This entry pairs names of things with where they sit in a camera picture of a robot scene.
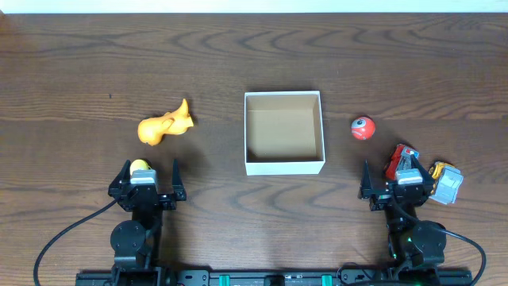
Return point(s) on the red ball with face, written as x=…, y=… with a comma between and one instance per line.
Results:
x=363, y=128

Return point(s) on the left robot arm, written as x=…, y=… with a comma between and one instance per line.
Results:
x=136, y=241

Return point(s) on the yellow grey toy truck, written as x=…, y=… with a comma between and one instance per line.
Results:
x=447, y=183

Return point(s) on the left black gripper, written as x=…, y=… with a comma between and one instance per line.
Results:
x=147, y=195

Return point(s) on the yellow round toy with stick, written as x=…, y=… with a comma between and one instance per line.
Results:
x=139, y=165

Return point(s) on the black mounting rail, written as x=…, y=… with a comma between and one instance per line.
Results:
x=344, y=276

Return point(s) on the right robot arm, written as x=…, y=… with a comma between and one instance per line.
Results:
x=417, y=246

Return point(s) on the red toy fire truck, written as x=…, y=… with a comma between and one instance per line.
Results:
x=399, y=160

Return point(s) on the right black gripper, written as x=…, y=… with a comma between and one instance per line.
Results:
x=382, y=197

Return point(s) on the white cardboard box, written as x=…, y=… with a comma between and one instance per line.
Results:
x=283, y=133

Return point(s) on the orange toy dinosaur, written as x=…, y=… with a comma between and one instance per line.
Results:
x=152, y=130

